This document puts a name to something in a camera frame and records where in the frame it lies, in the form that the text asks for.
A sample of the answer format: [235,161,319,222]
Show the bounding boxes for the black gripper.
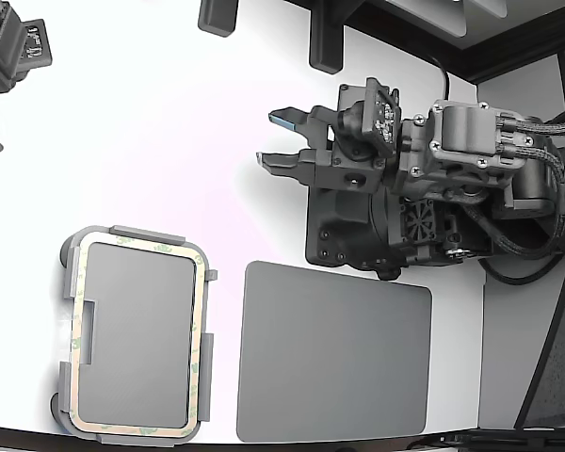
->
[255,105,388,195]

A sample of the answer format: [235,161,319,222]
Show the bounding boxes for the black rectangular frame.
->
[68,233,206,437]

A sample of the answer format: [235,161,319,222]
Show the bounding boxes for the grey holder with black legs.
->
[50,224,218,447]

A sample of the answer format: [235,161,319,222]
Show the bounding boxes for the dark grey flat mat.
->
[235,260,433,444]

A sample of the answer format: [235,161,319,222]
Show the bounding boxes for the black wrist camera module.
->
[333,76,402,159]

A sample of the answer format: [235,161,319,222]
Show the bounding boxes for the long black bracket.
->
[308,0,346,74]

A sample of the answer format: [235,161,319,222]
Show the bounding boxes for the short dark grey bracket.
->
[197,0,239,39]

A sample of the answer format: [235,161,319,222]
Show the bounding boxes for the thin black cable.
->
[426,55,451,103]

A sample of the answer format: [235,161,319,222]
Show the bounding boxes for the black bench border rail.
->
[282,0,565,85]

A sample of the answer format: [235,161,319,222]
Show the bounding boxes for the braided grey cable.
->
[498,115,565,138]
[460,140,565,260]

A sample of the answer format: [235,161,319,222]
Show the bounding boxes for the black looped cable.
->
[477,253,565,286]

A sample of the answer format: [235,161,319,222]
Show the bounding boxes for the black camera on mount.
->
[0,0,56,164]

